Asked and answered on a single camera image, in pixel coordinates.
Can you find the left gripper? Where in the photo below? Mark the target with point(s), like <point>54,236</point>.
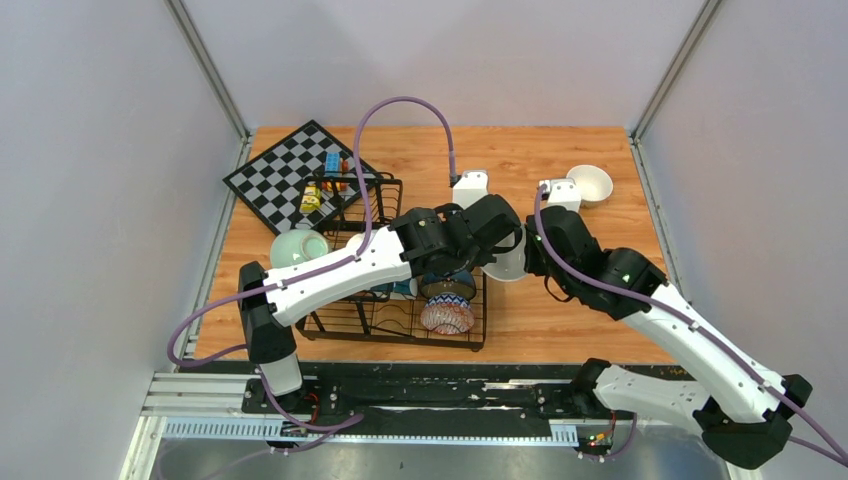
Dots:
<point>484,257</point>

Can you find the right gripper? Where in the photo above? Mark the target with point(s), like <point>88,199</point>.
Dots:
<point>532,264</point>

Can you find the white green striped bowl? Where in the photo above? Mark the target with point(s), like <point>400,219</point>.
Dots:
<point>509,258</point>

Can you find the cream white bowl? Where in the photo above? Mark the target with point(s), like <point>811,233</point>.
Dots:
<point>593,183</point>

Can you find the light green celadon bowl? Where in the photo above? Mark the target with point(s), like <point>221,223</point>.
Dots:
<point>297,246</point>

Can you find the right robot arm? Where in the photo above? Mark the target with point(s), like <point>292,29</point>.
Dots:
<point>739,408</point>

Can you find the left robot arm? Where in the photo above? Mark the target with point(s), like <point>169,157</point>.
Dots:
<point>442,240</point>

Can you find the dark blue bowl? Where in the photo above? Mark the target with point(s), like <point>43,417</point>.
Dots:
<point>461,283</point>

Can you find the teal glazed bowl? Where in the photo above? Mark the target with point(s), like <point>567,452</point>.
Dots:
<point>400,290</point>

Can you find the blue toy block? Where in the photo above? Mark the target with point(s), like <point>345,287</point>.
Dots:
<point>335,167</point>

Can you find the yellow toy block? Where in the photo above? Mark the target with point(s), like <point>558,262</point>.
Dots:
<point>311,199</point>

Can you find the checkered board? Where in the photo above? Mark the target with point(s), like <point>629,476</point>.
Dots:
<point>272,184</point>

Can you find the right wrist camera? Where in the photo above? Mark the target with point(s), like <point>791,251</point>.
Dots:
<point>561,192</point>

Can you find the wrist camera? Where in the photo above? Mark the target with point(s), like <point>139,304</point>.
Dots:
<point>561,192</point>
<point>471,187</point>

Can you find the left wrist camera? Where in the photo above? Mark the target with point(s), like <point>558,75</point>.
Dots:
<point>471,187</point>

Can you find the black wire dish rack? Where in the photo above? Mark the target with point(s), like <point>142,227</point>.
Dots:
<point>391,313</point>

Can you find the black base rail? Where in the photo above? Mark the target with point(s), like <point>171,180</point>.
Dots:
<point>460,404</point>

